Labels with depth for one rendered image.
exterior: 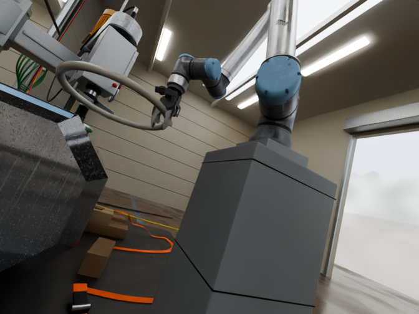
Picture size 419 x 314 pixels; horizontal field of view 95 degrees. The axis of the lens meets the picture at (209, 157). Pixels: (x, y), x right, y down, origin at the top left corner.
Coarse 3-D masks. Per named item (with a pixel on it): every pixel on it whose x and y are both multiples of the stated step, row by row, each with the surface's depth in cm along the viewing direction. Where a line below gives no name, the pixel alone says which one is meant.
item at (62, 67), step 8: (64, 64) 68; (72, 64) 66; (80, 64) 65; (88, 64) 65; (56, 72) 73; (64, 72) 72; (96, 72) 66; (104, 72) 66; (112, 72) 66; (64, 80) 80; (120, 80) 67; (128, 80) 68; (64, 88) 85; (72, 88) 88; (136, 88) 70; (144, 88) 72; (72, 96) 90; (80, 96) 93; (144, 96) 73; (152, 96) 74; (88, 104) 97; (160, 104) 78; (104, 112) 104; (120, 120) 108; (144, 128) 108; (152, 128) 106; (160, 128) 101
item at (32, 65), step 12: (72, 0) 321; (84, 0) 356; (72, 12) 331; (60, 24) 315; (24, 72) 268; (36, 72) 310; (24, 84) 294; (36, 84) 319; (96, 204) 287; (108, 204) 322; (132, 216) 296
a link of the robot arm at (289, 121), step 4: (296, 108) 78; (292, 112) 77; (296, 112) 85; (260, 116) 87; (264, 116) 81; (288, 116) 77; (292, 116) 80; (260, 120) 85; (264, 120) 82; (268, 120) 81; (272, 120) 80; (276, 120) 79; (280, 120) 79; (284, 120) 79; (288, 120) 80; (292, 120) 82; (284, 124) 79; (288, 124) 80; (292, 124) 82
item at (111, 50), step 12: (108, 36) 132; (120, 36) 137; (96, 48) 128; (108, 48) 132; (120, 48) 138; (132, 48) 144; (96, 60) 128; (108, 60) 133; (120, 60) 139; (84, 72) 124; (120, 72) 139; (84, 84) 136; (96, 84) 130; (108, 84) 135; (108, 96) 143
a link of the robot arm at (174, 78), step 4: (172, 76) 86; (176, 76) 85; (180, 76) 85; (168, 80) 86; (172, 80) 85; (176, 80) 85; (180, 80) 85; (184, 80) 86; (168, 84) 87; (176, 84) 85; (180, 84) 85; (184, 84) 86; (184, 88) 87; (184, 92) 90
